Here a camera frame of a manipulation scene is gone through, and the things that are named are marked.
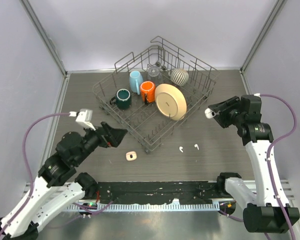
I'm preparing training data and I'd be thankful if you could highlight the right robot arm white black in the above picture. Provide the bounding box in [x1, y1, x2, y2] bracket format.
[204, 93, 300, 239]

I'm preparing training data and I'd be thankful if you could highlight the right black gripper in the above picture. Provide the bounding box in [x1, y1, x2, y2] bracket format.
[208, 96, 245, 129]

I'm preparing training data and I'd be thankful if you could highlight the aluminium frame post left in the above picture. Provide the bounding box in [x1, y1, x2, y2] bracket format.
[19, 0, 70, 78]

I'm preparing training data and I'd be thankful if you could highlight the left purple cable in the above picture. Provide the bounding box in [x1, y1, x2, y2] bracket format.
[0, 112, 72, 240]

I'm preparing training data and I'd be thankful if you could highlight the beige plate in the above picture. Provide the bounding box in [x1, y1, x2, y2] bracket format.
[155, 83, 187, 121]

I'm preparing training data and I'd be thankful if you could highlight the white slotted cable duct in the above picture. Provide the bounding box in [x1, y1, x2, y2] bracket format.
[64, 202, 220, 212]

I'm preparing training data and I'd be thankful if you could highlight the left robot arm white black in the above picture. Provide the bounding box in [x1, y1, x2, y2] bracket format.
[0, 122, 128, 240]

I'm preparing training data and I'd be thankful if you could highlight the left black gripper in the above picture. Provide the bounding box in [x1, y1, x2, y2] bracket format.
[74, 120, 128, 165]

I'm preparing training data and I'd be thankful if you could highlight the aluminium frame post right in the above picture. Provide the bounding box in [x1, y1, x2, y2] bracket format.
[239, 0, 288, 74]

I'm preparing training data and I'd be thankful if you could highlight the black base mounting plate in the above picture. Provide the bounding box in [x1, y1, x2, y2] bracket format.
[84, 181, 232, 205]

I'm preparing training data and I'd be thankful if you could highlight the clear glass cup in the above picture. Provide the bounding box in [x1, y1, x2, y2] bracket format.
[147, 65, 163, 85]

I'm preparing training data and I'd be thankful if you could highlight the light blue mug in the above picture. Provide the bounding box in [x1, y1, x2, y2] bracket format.
[129, 70, 144, 95]

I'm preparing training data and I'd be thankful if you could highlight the grey wire dish rack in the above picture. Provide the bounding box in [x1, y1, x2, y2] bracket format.
[93, 36, 219, 153]

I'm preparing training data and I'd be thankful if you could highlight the striped ceramic mug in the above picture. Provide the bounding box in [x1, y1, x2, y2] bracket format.
[168, 68, 190, 87]

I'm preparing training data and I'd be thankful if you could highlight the aluminium frame post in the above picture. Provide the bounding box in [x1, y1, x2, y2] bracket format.
[239, 0, 288, 74]
[19, 0, 70, 78]

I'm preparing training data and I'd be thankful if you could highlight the orange mug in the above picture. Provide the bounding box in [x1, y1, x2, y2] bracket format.
[140, 81, 156, 105]

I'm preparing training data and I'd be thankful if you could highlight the white earbud charging case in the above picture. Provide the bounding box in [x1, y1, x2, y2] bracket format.
[204, 108, 219, 119]

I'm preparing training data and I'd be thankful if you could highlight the aluminium frame rail front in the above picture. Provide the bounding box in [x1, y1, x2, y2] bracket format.
[22, 180, 295, 200]

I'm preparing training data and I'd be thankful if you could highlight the dark green mug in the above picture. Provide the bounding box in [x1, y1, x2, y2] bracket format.
[109, 88, 132, 110]

